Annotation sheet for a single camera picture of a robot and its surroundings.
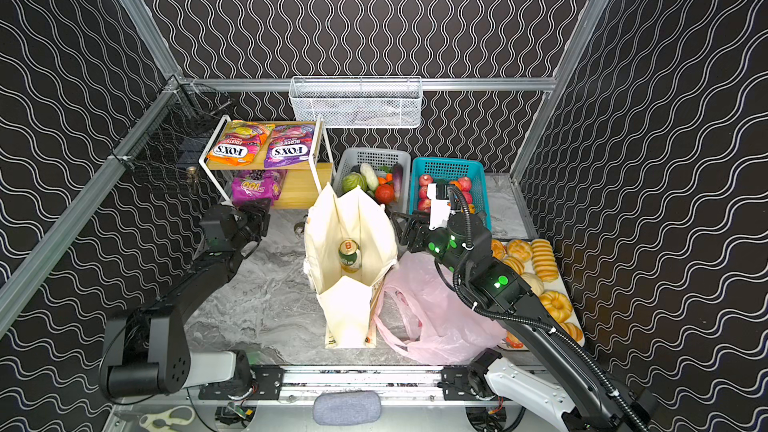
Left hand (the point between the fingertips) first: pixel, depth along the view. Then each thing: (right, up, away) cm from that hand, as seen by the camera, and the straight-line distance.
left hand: (280, 202), depth 85 cm
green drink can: (+20, -16, +2) cm, 25 cm away
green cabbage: (+18, +8, +20) cm, 29 cm away
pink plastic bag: (+40, -30, -6) cm, 50 cm away
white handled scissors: (-22, -51, -16) cm, 58 cm away
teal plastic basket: (+61, +11, +28) cm, 68 cm away
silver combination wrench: (0, -9, +18) cm, 20 cm away
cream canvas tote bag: (+22, -21, -23) cm, 38 cm away
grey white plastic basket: (+17, +17, +30) cm, 39 cm away
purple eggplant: (+35, +12, +29) cm, 47 cm away
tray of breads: (+76, -19, +8) cm, 79 cm away
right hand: (+34, -3, -20) cm, 39 cm away
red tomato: (+30, +3, +19) cm, 36 cm away
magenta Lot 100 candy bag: (-8, +5, +4) cm, 11 cm away
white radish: (+24, +10, +27) cm, 37 cm away
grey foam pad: (+21, -48, -16) cm, 55 cm away
